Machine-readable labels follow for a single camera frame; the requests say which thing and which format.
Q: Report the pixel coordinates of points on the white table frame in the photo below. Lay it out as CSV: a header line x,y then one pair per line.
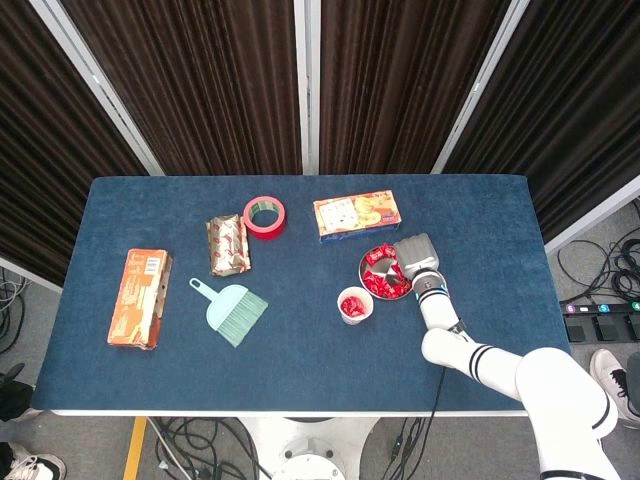
x,y
250,413

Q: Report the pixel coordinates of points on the white paper cup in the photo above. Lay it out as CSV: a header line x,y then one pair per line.
x,y
356,321

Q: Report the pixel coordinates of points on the round silver metal plate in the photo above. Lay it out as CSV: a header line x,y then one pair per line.
x,y
380,265

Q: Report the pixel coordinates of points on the red candies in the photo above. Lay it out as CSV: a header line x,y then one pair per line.
x,y
375,286
354,306

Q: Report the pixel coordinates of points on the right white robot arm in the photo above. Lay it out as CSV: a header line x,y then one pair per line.
x,y
440,310

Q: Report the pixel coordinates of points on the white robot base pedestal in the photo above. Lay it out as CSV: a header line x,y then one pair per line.
x,y
305,450

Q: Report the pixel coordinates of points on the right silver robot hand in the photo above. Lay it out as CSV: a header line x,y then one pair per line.
x,y
417,252

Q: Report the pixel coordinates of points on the blue felt table cover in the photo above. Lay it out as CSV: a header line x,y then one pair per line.
x,y
300,350

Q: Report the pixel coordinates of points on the gold foil snack pack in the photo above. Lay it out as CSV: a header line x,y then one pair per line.
x,y
227,245

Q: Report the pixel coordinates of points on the white partition post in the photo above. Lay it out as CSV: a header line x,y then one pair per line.
x,y
306,87
98,87
480,87

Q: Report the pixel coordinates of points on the red tape roll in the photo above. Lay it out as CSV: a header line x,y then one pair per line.
x,y
265,232

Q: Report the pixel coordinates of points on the teal hand brush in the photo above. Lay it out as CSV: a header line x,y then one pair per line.
x,y
225,310

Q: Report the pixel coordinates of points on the white black sneaker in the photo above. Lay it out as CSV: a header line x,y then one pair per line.
x,y
30,467

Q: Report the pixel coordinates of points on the black trouser leg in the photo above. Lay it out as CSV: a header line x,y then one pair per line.
x,y
12,402

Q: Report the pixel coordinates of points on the black foot pedal unit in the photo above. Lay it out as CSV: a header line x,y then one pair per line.
x,y
605,327

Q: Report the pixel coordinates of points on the orange cardboard box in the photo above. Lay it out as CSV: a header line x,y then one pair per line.
x,y
137,300

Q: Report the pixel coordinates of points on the yellow blue biscuit box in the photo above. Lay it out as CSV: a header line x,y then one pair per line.
x,y
355,215

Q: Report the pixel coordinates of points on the white partition base bar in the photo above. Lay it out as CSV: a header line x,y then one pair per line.
x,y
590,219
30,275

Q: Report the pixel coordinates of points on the dark brown pleated curtain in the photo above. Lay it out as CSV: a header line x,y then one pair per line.
x,y
575,100
40,150
200,85
400,85

